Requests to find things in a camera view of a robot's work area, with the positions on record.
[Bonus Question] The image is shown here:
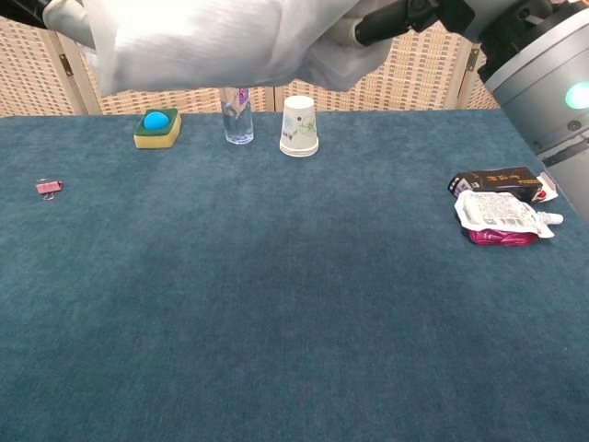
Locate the dark teal carpet tabletop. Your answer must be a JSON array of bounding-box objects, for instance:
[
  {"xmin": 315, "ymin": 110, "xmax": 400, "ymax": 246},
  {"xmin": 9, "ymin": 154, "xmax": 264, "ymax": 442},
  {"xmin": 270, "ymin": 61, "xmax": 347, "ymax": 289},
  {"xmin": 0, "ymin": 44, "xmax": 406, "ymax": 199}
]
[{"xmin": 0, "ymin": 108, "xmax": 589, "ymax": 442}]

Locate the yellow green sponge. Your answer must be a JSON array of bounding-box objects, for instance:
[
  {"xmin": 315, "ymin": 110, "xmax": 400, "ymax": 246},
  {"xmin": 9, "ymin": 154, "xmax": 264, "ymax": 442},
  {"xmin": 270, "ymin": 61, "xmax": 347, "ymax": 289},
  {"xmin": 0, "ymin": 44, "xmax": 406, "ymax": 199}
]
[{"xmin": 133, "ymin": 108, "xmax": 182, "ymax": 151}]

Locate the pink binder clip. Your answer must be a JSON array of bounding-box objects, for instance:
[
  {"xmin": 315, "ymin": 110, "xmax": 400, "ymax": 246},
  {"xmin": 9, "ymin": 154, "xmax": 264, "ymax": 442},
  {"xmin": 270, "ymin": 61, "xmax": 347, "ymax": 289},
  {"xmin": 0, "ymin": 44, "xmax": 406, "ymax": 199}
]
[{"xmin": 35, "ymin": 179, "xmax": 64, "ymax": 202}]

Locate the white paper cup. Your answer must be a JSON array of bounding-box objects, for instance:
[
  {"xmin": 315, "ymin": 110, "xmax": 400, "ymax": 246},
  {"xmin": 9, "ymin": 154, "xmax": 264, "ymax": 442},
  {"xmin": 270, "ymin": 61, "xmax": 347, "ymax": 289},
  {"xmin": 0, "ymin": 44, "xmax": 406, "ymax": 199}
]
[{"xmin": 279, "ymin": 95, "xmax": 320, "ymax": 157}]

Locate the white red spout pouch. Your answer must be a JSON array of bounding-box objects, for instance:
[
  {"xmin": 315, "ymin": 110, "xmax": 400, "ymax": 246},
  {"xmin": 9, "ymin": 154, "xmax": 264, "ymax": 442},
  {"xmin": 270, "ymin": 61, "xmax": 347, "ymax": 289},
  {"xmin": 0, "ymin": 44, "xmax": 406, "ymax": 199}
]
[{"xmin": 454, "ymin": 189, "xmax": 565, "ymax": 248}]

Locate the clear water bottle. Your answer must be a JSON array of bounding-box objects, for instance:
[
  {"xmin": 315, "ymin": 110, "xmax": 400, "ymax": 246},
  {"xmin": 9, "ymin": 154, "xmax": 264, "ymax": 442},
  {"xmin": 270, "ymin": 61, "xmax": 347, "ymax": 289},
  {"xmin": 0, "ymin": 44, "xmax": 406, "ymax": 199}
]
[{"xmin": 219, "ymin": 85, "xmax": 255, "ymax": 145}]

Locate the black carton box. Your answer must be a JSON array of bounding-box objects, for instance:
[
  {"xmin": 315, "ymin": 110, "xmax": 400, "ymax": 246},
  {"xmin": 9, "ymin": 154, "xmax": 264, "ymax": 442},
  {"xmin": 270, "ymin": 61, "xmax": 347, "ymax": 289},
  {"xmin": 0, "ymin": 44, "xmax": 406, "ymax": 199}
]
[{"xmin": 448, "ymin": 166, "xmax": 544, "ymax": 203}]

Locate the blue ball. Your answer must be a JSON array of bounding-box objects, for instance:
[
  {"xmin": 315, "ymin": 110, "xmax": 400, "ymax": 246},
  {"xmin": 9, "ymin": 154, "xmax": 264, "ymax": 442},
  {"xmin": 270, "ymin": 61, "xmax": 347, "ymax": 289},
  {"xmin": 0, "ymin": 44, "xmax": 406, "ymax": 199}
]
[{"xmin": 143, "ymin": 110, "xmax": 170, "ymax": 131}]

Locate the small white red box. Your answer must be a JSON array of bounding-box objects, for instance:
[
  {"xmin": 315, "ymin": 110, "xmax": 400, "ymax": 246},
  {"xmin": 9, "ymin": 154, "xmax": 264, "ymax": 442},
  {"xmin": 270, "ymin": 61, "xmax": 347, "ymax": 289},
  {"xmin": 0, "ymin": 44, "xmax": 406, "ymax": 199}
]
[{"xmin": 532, "ymin": 172, "xmax": 560, "ymax": 204}]

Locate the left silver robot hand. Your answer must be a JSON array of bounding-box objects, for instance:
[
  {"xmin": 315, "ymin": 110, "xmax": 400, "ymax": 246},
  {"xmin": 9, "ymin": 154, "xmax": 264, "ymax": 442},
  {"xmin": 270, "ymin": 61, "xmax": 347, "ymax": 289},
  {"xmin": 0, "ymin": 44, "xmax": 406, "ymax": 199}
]
[{"xmin": 0, "ymin": 0, "xmax": 91, "ymax": 48}]

